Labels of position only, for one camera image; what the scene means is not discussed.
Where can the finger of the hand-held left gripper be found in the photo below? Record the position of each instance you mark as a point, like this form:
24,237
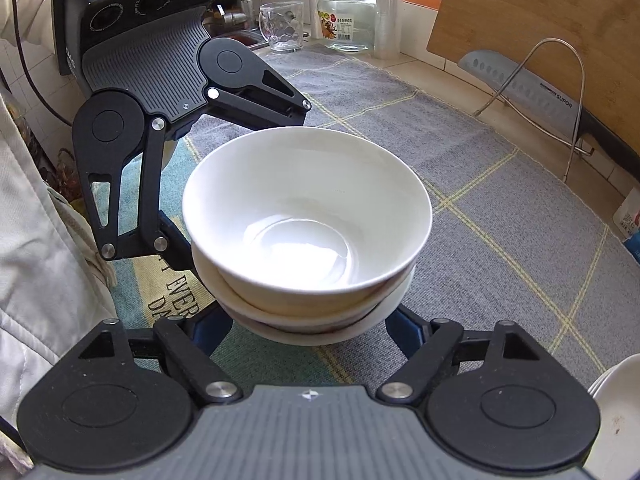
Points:
260,110
155,185

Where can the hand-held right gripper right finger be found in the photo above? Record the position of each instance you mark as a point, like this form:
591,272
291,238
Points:
407,335

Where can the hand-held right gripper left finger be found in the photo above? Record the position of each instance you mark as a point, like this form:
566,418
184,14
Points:
207,335

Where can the plain white bowl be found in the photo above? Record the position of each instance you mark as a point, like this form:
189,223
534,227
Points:
300,314

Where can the white bowl faint floral print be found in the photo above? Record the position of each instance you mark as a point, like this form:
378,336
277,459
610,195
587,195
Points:
310,338

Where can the white bowl pink flowers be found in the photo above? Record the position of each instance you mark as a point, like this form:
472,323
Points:
300,200

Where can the kitchen sink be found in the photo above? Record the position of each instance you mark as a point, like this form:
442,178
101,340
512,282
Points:
245,37

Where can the clear glass mug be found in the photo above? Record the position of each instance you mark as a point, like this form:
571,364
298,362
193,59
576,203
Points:
282,30

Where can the glass jar with lid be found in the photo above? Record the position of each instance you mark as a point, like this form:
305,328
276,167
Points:
345,25

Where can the person's beige jacket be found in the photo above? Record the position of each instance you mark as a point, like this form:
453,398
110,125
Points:
40,260

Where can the grey checkered mat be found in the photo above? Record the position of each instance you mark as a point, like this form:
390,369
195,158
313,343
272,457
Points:
475,210

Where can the tall stack of plastic cups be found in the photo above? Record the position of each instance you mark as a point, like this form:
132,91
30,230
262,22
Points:
390,10

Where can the blue and white salt bag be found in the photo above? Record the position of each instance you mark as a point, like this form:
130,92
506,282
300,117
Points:
631,240

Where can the bamboo cutting board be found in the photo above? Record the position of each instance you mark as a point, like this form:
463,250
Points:
525,5

